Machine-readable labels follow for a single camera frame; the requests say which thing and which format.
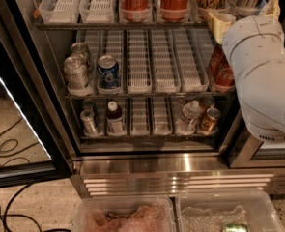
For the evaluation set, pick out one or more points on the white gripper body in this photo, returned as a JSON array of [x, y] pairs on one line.
[[253, 36]]

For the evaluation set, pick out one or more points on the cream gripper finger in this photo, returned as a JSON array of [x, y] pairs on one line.
[[271, 9], [219, 23]]

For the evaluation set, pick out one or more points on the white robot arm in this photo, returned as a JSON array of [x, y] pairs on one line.
[[260, 90]]

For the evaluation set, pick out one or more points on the red coke can rear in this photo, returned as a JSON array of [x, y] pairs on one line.
[[216, 59]]

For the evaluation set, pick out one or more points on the red coke can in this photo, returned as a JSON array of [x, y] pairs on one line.
[[224, 74], [216, 59]]

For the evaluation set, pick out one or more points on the red coke can front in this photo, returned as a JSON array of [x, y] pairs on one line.
[[224, 74]]

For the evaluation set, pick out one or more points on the gold can rear bottom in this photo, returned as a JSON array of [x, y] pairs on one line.
[[207, 102]]

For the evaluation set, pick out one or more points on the gold can front bottom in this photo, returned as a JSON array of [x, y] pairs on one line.
[[209, 120]]

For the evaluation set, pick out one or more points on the blue pepsi can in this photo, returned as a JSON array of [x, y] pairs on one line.
[[108, 70]]

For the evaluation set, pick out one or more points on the silver can rear middle shelf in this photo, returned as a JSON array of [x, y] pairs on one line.
[[81, 49]]

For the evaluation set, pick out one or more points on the silver can shelf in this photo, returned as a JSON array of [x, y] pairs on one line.
[[81, 49], [76, 73]]

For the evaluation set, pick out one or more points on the silver can front middle shelf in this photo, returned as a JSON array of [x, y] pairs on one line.
[[76, 73]]

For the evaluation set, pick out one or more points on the slim silver can rear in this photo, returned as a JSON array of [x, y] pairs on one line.
[[88, 104]]

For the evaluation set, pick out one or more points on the slim silver can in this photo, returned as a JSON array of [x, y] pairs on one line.
[[88, 119], [88, 104]]

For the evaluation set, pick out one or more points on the slim silver can front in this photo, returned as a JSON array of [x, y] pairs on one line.
[[88, 119]]

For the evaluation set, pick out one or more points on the green can in bin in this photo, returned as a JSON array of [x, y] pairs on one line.
[[235, 228]]

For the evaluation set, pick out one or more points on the steel fridge base grille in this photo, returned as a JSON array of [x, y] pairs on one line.
[[168, 174]]

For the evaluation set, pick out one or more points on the glass fridge door left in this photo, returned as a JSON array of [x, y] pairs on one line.
[[35, 142]]

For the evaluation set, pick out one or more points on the white tray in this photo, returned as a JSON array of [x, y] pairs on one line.
[[139, 117], [161, 117], [166, 75], [139, 71], [97, 11], [193, 76], [59, 11]]

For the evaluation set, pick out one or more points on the dark juice bottle white cap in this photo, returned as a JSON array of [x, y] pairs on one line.
[[115, 118]]

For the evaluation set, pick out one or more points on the white tray top far left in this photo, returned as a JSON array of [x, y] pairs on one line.
[[59, 11]]

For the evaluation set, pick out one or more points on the clear bin right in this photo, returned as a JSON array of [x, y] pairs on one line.
[[209, 211]]

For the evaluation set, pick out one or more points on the clear bin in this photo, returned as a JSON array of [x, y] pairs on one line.
[[125, 214], [209, 211]]

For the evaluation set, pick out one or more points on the clear bin left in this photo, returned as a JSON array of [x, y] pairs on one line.
[[125, 214]]

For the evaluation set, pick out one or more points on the right fridge door frame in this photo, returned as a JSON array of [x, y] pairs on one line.
[[243, 150]]

